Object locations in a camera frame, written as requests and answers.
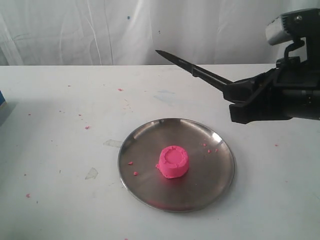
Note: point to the black knife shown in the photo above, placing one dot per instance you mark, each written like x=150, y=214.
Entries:
x=211, y=78

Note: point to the clear tape piece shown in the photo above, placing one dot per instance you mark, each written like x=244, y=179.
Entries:
x=113, y=143
x=92, y=174

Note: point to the white backdrop curtain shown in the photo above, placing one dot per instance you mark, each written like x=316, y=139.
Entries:
x=129, y=32

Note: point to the clear tape piece lower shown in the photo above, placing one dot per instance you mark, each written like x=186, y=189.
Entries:
x=92, y=174

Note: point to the round steel plate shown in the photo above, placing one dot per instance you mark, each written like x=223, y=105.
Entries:
x=212, y=165

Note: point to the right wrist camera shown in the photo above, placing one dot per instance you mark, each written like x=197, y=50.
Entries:
x=293, y=25

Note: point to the clear tape piece upper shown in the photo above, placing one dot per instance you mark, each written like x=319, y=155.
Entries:
x=113, y=143

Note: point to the pink clay lump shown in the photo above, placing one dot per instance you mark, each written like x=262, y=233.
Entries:
x=173, y=162

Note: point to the blue box at table edge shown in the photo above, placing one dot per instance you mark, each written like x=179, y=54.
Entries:
x=2, y=100

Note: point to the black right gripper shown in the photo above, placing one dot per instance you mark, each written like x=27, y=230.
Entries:
x=290, y=90

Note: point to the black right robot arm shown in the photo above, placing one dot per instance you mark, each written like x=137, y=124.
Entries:
x=290, y=90

